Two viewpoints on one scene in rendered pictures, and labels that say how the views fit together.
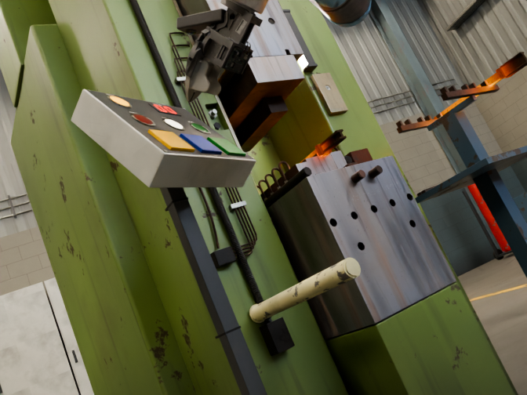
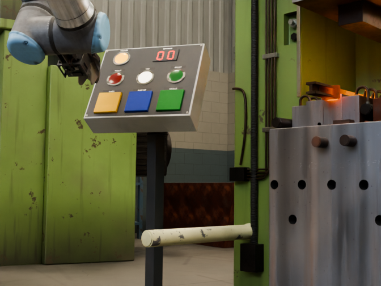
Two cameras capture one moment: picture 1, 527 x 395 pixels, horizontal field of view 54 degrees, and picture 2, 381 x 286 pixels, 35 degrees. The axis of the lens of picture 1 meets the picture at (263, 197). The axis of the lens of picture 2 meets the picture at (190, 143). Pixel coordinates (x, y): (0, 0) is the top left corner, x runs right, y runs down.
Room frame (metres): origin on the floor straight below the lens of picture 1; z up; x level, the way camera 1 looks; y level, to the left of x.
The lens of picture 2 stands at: (0.93, -1.69, 0.75)
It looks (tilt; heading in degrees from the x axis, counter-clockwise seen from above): 4 degrees up; 79
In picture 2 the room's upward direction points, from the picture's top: 1 degrees clockwise
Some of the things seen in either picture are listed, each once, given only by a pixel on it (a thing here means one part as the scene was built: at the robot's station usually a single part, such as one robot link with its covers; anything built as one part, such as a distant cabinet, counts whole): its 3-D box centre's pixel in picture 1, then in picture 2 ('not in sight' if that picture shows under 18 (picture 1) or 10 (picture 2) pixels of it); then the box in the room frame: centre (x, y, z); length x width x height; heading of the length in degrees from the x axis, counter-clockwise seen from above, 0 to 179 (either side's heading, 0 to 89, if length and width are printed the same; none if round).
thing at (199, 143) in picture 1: (200, 145); (139, 102); (1.11, 0.08, 1.01); 0.07 x 0.05 x 0.07; 151
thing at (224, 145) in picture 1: (226, 148); (170, 101); (1.20, 0.04, 1.01); 0.07 x 0.05 x 0.07; 151
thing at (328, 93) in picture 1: (328, 93); not in sight; (1.86, -0.39, 1.27); 0.09 x 0.02 x 0.17; 126
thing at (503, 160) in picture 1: (482, 171); not in sight; (1.78, -0.72, 0.76); 0.40 x 0.30 x 0.02; 127
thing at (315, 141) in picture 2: (357, 176); (320, 142); (1.53, -0.29, 0.87); 0.04 x 0.03 x 0.03; 36
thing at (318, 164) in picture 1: (288, 192); (362, 119); (1.74, -0.09, 0.96); 0.42 x 0.20 x 0.09; 36
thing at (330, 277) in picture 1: (299, 293); (202, 235); (1.29, 0.02, 0.62); 0.44 x 0.05 x 0.05; 36
